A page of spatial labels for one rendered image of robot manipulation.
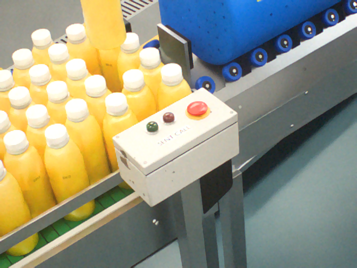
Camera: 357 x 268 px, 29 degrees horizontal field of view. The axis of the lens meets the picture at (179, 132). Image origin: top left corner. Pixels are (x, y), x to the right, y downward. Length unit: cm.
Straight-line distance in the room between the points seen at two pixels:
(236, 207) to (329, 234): 68
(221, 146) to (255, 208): 130
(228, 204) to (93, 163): 58
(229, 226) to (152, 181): 74
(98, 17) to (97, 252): 45
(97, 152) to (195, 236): 26
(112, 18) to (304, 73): 57
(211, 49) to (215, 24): 8
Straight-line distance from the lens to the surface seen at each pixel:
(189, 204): 133
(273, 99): 163
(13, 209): 125
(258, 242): 243
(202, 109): 121
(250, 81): 157
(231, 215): 185
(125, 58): 143
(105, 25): 129
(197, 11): 151
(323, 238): 244
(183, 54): 150
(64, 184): 128
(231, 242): 194
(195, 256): 145
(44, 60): 150
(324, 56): 172
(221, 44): 149
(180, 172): 121
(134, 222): 139
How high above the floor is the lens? 190
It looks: 42 degrees down
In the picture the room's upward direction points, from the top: 8 degrees counter-clockwise
